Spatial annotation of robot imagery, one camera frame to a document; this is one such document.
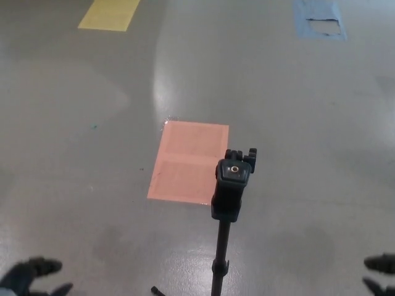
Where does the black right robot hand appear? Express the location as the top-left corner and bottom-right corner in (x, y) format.
(362, 253), (395, 296)

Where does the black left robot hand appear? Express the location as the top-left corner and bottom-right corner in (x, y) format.
(0, 257), (74, 296)

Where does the black phone stand tripod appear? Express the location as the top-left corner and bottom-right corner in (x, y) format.
(150, 147), (259, 296)

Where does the torn blue floor marking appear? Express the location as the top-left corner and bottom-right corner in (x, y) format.
(292, 0), (348, 42)

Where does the yellow rectangular floor marking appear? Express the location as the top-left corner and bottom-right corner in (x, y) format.
(77, 0), (140, 32)

